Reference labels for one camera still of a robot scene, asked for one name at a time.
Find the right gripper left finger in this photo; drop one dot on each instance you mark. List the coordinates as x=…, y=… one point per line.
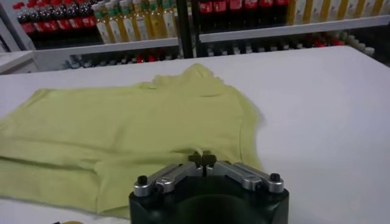
x=170, y=178

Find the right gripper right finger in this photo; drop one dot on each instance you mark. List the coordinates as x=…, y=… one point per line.
x=243, y=175

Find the light green t-shirt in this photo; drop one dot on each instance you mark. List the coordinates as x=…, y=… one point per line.
x=122, y=121

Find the red cap cola bottle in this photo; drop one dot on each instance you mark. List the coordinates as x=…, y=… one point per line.
x=266, y=2
x=51, y=25
x=76, y=22
x=236, y=3
x=205, y=6
x=64, y=23
x=281, y=2
x=220, y=5
x=89, y=20
x=251, y=3
x=41, y=26
x=28, y=28

